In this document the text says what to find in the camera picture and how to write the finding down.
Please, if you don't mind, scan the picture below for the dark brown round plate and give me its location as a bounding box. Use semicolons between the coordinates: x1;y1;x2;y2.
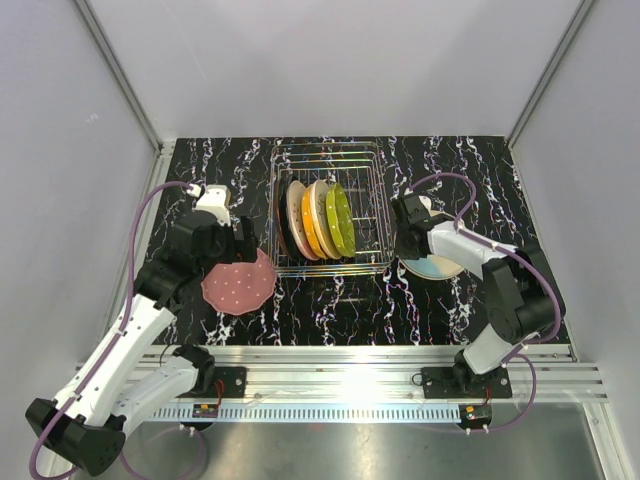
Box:
276;179;300;262

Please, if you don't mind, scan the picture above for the cream beige floral plate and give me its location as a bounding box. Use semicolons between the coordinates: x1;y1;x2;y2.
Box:
399;209;466;281

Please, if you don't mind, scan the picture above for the orange dotted scalloped plate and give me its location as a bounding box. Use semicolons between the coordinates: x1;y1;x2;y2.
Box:
302;187;328;260

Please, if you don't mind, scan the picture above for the cream pink floral plate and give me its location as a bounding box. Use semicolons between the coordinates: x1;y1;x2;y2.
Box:
286;179;318;260

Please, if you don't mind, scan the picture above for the green dotted scalloped plate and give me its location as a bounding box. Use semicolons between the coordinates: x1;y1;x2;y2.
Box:
326;183;356;258

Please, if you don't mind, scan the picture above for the metal wire dish rack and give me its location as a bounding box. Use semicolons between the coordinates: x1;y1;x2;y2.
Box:
268;141;393;278

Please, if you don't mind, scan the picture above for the cream orange floral plate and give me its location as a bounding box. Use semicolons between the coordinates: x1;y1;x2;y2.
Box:
310;180;341;260

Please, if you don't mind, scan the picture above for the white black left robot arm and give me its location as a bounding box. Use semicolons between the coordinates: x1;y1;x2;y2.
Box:
25;211;258;479

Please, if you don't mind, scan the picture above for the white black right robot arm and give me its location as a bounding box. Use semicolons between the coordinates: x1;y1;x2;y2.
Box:
392;193;566;398

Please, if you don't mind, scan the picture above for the pink scalloped bottom plate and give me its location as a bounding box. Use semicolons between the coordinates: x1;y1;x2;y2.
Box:
201;249;277;316

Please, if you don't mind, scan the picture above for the left green circuit board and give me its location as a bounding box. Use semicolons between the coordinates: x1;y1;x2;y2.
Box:
193;404;219;418

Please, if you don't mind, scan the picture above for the green circuit board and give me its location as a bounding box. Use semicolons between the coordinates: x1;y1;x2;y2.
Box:
460;404;493;429
193;404;219;418

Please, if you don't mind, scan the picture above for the right green circuit board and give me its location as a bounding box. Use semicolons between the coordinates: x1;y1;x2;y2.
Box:
460;404;493;429

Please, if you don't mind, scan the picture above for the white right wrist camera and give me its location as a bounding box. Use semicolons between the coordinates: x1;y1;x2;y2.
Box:
419;195;433;218

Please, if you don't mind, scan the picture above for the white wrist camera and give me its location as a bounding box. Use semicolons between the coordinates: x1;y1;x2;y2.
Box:
419;195;433;218
187;184;231;227

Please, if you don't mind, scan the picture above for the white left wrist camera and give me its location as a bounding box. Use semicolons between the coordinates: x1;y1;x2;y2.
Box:
187;184;231;227

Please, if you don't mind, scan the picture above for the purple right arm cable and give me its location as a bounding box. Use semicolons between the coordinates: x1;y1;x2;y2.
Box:
407;173;561;344

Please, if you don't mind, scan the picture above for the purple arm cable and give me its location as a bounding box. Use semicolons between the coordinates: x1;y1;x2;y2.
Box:
28;182;209;480
407;173;561;344

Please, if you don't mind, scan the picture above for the aluminium mounting rail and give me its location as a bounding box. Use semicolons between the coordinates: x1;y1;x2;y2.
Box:
209;344;607;404

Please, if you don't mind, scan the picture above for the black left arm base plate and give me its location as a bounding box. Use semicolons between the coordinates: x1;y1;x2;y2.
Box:
200;366;248;399

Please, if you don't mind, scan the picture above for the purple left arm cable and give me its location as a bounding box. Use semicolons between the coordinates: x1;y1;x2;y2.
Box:
28;182;209;480

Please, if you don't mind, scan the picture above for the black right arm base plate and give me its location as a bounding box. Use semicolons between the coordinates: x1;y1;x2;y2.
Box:
420;365;512;399

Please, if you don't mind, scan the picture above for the white slotted cable duct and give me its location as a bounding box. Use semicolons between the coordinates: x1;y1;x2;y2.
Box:
149;402;460;424

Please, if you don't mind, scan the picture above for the left aluminium frame post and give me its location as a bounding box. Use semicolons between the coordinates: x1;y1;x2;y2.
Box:
71;0;165;156

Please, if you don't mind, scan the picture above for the aluminium frame post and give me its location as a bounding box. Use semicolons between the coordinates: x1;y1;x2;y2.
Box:
71;0;165;156
506;0;599;150

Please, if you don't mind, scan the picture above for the right aluminium frame post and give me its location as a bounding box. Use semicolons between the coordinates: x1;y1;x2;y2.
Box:
506;0;599;150

